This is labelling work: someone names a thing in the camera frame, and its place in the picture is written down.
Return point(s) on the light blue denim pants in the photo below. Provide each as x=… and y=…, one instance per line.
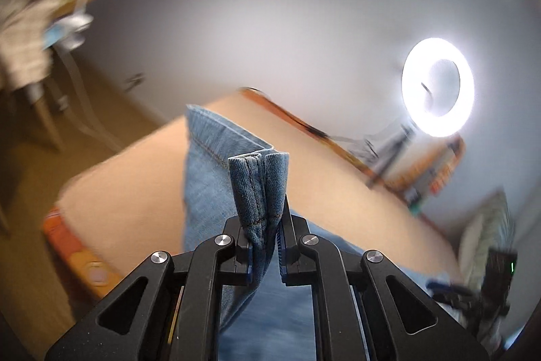
x=211, y=183

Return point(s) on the beige plaid cloth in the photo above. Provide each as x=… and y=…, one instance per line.
x=21, y=35

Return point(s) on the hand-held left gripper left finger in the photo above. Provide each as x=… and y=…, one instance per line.
x=243, y=255

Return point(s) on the green striped white pillow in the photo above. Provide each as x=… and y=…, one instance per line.
x=486, y=225

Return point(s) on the small dark wall fixture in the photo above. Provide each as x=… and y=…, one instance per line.
x=135, y=81

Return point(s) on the small teal object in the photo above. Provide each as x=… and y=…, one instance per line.
x=415, y=208

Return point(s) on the wooden chair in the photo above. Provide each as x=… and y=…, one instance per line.
x=46, y=120

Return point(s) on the black phone holder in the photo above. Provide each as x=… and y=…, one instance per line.
x=426, y=89

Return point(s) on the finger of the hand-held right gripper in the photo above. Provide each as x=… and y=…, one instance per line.
x=452, y=290

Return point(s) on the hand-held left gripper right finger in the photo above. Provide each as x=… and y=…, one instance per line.
x=281, y=255

